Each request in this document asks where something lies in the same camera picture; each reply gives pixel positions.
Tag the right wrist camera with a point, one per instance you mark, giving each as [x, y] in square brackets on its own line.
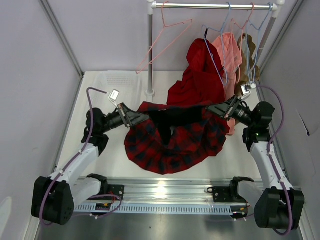
[246, 90]

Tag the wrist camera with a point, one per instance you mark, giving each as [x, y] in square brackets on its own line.
[246, 90]
[113, 96]

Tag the white plastic basket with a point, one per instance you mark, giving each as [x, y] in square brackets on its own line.
[128, 83]

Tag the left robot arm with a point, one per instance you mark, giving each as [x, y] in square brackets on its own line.
[56, 196]

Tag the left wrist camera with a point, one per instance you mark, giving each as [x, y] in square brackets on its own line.
[113, 96]

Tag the pink wire hanger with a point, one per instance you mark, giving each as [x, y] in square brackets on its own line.
[162, 37]
[242, 28]

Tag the pink hanging garment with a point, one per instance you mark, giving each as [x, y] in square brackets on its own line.
[231, 59]

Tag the red hanging garment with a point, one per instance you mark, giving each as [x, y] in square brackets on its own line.
[201, 80]

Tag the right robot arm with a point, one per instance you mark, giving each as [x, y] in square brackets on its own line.
[278, 206]

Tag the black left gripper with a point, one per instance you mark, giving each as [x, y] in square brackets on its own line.
[131, 118]

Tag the brown hanging garment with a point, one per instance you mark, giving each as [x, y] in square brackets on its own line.
[244, 78]

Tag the slotted cable duct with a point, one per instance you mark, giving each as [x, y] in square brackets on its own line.
[143, 208]

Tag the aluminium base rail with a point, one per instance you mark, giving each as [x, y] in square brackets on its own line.
[167, 190]

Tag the red plaid skirt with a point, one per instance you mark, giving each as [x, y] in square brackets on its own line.
[175, 138]

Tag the blue wire hanger right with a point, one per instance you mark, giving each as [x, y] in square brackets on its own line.
[252, 50]

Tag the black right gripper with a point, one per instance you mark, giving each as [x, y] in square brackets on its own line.
[233, 108]

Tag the silver clothes rack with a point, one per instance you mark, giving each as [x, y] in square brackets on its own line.
[273, 9]

